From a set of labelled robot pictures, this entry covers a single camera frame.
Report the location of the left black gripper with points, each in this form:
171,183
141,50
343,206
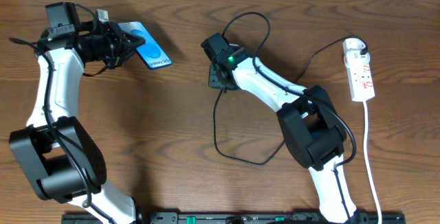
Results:
123,47

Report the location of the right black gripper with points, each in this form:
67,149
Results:
212,79

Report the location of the blue Galaxy smartphone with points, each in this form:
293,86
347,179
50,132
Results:
153,56

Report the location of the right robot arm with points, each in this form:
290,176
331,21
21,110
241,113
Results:
313,132

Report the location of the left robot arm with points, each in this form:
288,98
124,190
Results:
58,157

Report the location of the white USB charger plug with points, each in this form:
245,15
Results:
353,43

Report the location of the white power strip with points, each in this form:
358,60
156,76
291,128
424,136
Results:
359,76

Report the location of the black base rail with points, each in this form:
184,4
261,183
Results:
249,218

